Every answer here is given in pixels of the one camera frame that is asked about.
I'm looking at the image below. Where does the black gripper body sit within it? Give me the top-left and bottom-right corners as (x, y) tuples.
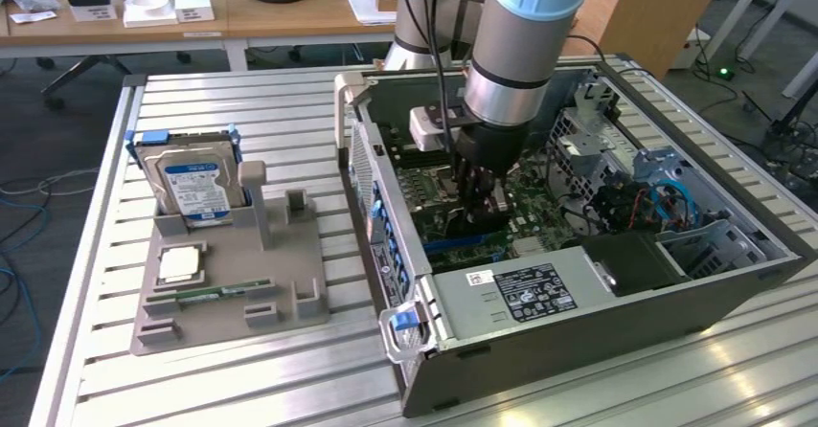
(454, 121), (530, 174)

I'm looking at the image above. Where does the graphics card with black fan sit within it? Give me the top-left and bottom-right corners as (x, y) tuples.
(438, 190), (518, 244)

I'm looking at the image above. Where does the CPU socket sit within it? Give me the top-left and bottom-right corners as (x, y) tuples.
(431, 165), (464, 204)

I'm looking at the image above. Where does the green motherboard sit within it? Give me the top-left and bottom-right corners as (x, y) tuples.
(379, 127), (599, 275)

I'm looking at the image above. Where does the blue expansion slot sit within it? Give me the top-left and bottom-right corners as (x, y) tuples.
(423, 236), (482, 255)

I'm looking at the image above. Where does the silver chipset heatsink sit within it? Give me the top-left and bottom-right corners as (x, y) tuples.
(510, 238), (546, 258)

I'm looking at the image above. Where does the perforated metal cage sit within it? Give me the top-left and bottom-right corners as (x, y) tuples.
(547, 105), (647, 211)

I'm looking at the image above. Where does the silver power supply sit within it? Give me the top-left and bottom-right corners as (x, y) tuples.
(422, 247), (621, 347)

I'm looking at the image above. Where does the stack of white papers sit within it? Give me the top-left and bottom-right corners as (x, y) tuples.
(344, 0), (399, 26)

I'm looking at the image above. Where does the wooden cabinet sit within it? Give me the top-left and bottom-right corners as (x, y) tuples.
(574, 0), (735, 79)

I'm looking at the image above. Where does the white socket box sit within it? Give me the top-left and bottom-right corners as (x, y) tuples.
(677, 38), (705, 72)

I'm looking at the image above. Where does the open grey PC case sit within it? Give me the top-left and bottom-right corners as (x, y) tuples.
(332, 53), (818, 419)

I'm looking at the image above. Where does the silver disk bay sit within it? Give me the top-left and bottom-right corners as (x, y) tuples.
(654, 215), (773, 282)

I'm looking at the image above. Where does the wooden desk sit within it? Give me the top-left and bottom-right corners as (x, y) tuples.
(227, 0), (580, 72)
(0, 0), (231, 62)

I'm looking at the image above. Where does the grey parts rack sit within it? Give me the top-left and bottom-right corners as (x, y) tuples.
(127, 160), (331, 359)

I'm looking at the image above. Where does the black stand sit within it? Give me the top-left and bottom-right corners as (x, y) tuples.
(743, 57), (818, 179)

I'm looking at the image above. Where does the hard disk in blue carrier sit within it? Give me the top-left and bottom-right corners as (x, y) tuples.
(120, 126), (250, 231)

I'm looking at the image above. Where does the green RAM stick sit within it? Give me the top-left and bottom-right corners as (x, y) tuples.
(143, 281), (274, 306)

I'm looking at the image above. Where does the silver CPU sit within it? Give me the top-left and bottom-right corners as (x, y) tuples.
(156, 248), (204, 284)

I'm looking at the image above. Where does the white cube box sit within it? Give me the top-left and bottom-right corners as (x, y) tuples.
(172, 0), (216, 24)

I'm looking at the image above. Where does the flat white box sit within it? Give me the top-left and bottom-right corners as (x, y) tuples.
(121, 5), (180, 29)

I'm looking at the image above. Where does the black chair base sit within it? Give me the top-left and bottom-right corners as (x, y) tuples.
(37, 53), (133, 110)

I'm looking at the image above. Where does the black and white box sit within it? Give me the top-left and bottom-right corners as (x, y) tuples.
(63, 0), (119, 22)

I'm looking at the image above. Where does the white card pink print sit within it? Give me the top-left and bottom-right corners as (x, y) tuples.
(8, 10), (59, 24)

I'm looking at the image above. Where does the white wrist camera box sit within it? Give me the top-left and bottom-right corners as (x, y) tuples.
(408, 104), (466, 153)

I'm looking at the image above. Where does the silver drive bracket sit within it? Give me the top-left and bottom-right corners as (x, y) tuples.
(631, 145), (699, 194)

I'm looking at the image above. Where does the blue wire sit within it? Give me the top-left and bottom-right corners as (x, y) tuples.
(655, 176), (702, 231)

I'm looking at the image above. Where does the white desk frame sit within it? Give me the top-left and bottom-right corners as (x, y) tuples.
(695, 0), (818, 99)

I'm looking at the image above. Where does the blue floor cable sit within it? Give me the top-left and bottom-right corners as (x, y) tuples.
(0, 196), (52, 385)

